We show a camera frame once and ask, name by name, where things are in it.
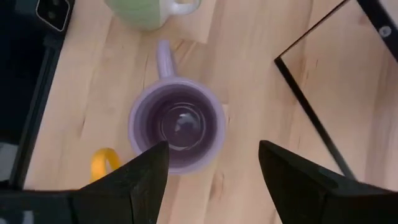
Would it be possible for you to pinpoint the lilac ribbed bubble mug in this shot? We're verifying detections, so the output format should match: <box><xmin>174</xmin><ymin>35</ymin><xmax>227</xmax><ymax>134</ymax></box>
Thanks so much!
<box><xmin>127</xmin><ymin>39</ymin><xmax>227</xmax><ymax>175</ymax></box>

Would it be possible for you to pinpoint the light green mug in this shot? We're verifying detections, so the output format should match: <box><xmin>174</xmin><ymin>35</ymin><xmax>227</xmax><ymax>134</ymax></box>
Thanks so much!
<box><xmin>104</xmin><ymin>0</ymin><xmax>201</xmax><ymax>32</ymax></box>

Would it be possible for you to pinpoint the orange mug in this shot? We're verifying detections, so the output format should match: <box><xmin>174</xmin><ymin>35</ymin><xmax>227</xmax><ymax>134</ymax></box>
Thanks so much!
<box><xmin>90</xmin><ymin>147</ymin><xmax>123</xmax><ymax>184</ymax></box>

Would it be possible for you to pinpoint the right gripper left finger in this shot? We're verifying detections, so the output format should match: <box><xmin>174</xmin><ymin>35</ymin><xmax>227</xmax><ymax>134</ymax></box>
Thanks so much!
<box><xmin>71</xmin><ymin>140</ymin><xmax>170</xmax><ymax>224</ymax></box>

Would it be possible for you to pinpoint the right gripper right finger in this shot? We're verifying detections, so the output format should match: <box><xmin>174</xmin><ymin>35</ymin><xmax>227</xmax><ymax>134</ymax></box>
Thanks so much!
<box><xmin>258</xmin><ymin>139</ymin><xmax>398</xmax><ymax>224</ymax></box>

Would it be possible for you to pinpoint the black table-level camera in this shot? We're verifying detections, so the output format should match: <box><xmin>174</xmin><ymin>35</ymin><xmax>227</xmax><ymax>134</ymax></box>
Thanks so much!
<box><xmin>35</xmin><ymin>0</ymin><xmax>72</xmax><ymax>32</ymax></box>

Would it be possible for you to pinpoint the black metal table frame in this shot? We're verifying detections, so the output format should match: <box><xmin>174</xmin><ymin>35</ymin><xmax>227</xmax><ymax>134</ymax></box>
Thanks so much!
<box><xmin>8</xmin><ymin>30</ymin><xmax>76</xmax><ymax>191</ymax></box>

